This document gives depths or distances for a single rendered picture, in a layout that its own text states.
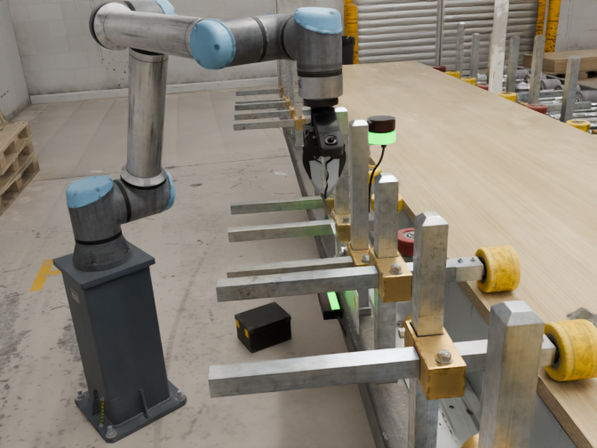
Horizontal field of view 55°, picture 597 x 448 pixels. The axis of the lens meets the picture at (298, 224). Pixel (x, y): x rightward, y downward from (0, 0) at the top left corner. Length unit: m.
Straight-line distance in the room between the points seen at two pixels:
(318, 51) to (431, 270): 0.53
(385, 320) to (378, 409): 0.16
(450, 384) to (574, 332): 0.19
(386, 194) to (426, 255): 0.25
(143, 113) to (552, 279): 1.22
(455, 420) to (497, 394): 0.66
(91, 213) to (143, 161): 0.23
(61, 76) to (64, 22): 0.76
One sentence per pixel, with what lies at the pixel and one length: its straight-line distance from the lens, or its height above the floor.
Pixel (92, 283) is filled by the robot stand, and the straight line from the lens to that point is 1.94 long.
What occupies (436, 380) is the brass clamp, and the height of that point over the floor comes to 0.95.
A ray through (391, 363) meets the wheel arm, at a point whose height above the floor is 0.96.
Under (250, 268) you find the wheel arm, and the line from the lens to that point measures 1.26.
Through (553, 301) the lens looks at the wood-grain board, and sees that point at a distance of 1.10.
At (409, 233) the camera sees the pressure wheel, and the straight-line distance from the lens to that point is 1.31.
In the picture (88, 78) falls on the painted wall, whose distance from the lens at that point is 9.27.
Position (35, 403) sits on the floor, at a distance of 2.52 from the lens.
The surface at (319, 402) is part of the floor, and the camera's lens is 2.24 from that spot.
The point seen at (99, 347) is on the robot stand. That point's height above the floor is 0.35.
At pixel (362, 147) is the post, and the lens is 1.22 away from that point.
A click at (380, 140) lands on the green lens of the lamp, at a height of 1.12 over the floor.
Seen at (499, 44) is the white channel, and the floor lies 1.12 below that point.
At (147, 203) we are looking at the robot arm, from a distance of 1.99.
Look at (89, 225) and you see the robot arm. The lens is 1.94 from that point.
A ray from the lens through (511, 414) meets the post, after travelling 0.60.
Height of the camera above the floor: 1.42
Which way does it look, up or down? 22 degrees down
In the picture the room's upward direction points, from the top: 3 degrees counter-clockwise
